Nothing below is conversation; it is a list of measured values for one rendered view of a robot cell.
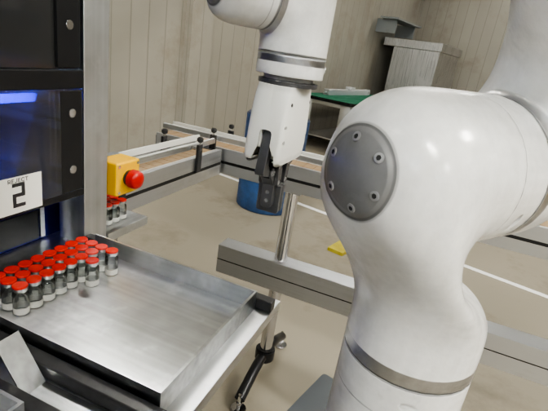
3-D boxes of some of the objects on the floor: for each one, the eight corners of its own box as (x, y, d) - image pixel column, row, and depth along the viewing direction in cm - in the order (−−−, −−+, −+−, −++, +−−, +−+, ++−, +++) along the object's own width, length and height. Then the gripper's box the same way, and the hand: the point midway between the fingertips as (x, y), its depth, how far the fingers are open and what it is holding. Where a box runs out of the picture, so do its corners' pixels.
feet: (224, 411, 161) (228, 381, 157) (274, 338, 206) (279, 314, 201) (243, 419, 159) (248, 390, 154) (289, 345, 203) (294, 320, 199)
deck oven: (390, 128, 962) (410, 44, 901) (437, 139, 907) (462, 50, 846) (364, 132, 852) (385, 36, 792) (416, 145, 797) (443, 43, 736)
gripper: (298, 77, 45) (272, 235, 52) (333, 77, 59) (310, 202, 65) (235, 67, 48) (218, 218, 54) (283, 68, 61) (265, 190, 67)
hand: (270, 196), depth 59 cm, fingers closed
